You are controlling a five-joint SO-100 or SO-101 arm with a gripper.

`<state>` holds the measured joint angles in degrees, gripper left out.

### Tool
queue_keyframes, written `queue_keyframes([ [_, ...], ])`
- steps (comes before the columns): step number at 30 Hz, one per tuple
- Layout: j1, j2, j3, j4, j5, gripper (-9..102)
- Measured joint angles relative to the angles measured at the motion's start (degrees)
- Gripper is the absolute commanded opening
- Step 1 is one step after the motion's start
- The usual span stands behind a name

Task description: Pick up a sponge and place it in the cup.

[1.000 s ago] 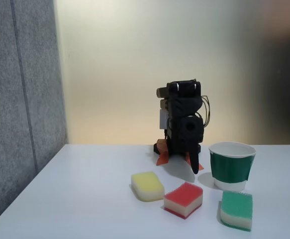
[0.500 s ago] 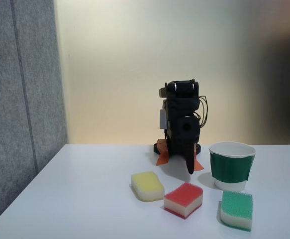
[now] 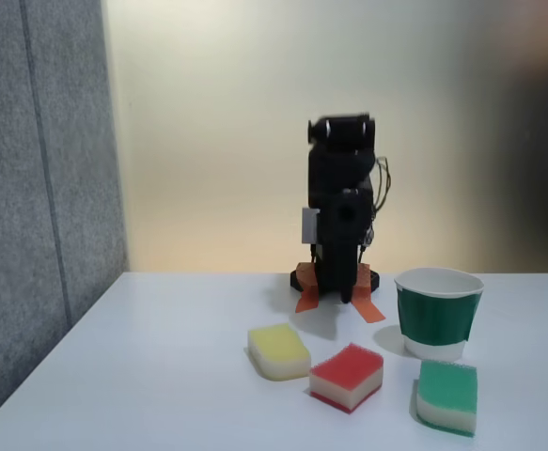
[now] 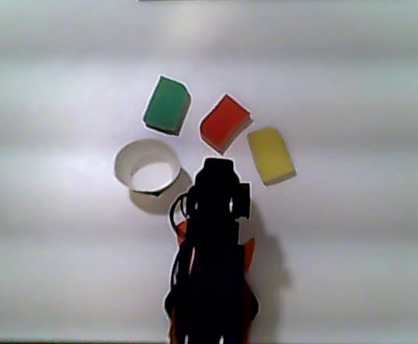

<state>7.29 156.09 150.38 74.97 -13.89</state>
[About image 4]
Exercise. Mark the orange tape strip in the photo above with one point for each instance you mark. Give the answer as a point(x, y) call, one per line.
point(181, 231)
point(249, 256)

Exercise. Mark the red and white sponge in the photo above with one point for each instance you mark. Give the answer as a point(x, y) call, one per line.
point(224, 123)

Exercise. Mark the yellow and white sponge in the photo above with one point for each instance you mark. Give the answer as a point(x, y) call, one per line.
point(271, 156)

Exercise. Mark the green and white sponge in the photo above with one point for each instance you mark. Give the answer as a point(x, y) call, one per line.
point(166, 105)

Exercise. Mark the white green paper cup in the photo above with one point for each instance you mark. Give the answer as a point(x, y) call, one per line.
point(151, 172)

